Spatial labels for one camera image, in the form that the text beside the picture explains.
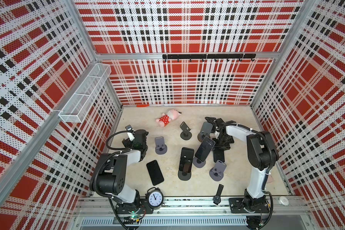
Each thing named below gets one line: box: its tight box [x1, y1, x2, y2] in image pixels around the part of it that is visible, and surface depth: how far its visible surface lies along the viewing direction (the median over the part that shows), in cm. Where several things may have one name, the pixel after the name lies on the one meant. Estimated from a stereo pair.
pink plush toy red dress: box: [155, 108, 183, 127], surface depth 107 cm
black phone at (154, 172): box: [146, 159, 165, 186], surface depth 88 cm
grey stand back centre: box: [179, 121, 193, 141], surface depth 103 cm
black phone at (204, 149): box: [194, 136, 216, 162], surface depth 84 cm
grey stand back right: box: [197, 121, 214, 143], surface depth 98 cm
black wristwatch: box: [212, 184, 225, 206], surface depth 78 cm
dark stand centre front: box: [177, 165, 192, 182], surface depth 86 cm
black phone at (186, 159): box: [178, 147, 195, 173], surface depth 79 cm
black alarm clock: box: [145, 186, 165, 210], surface depth 75 cm
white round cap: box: [278, 195, 289, 207], surface depth 76 cm
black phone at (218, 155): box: [212, 149, 225, 163], surface depth 92 cm
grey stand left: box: [154, 136, 168, 155], surface depth 93 cm
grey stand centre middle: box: [192, 156, 207, 169], surface depth 90 cm
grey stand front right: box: [208, 160, 227, 182], surface depth 82 cm
